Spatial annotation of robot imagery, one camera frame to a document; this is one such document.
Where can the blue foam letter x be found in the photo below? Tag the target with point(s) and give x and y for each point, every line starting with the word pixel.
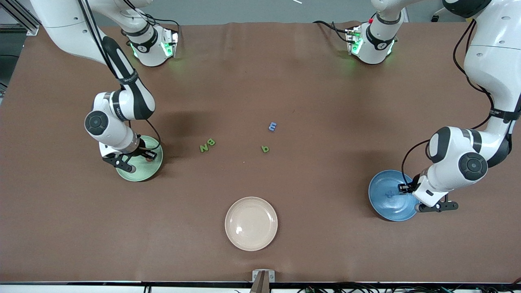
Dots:
pixel 389 194

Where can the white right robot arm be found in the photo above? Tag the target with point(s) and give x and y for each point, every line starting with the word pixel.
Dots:
pixel 61 24

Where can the blue foam letter m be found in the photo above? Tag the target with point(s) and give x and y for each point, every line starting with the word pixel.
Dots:
pixel 272 126

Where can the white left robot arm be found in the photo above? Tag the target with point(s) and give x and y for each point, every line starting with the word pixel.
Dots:
pixel 492 61

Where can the light green plate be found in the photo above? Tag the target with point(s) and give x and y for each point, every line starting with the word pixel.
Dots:
pixel 142 173

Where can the green foam capital B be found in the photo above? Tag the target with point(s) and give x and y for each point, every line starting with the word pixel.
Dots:
pixel 211 142

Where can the metal base connector bracket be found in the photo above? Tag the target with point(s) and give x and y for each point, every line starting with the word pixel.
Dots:
pixel 353 40
pixel 170 42

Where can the brown table mat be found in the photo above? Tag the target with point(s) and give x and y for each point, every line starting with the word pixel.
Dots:
pixel 260 81

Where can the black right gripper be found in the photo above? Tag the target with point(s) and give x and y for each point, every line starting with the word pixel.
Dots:
pixel 141 149

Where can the grey metal mounting bracket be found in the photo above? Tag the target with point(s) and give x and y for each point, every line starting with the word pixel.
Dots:
pixel 272 276

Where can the green foam letter N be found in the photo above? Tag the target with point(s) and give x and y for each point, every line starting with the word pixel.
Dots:
pixel 204 148

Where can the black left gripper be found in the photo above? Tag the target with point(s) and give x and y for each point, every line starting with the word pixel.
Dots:
pixel 412 185

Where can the tan camera support pole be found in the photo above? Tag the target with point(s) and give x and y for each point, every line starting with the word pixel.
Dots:
pixel 260 285

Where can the beige plate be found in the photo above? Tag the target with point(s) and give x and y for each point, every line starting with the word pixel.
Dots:
pixel 251 224

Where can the aluminium frame post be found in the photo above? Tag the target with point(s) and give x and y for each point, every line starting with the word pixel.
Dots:
pixel 30 29

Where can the blue plate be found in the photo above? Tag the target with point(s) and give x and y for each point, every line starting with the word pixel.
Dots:
pixel 386 207

